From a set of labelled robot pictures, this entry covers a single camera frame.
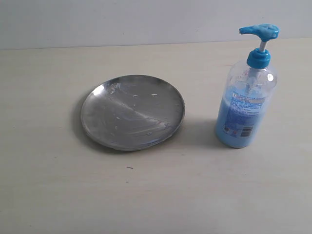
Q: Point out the round metal plate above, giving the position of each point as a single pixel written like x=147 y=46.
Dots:
x=132 y=112

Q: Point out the blue soap pump bottle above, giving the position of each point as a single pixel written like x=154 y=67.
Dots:
x=248 y=90

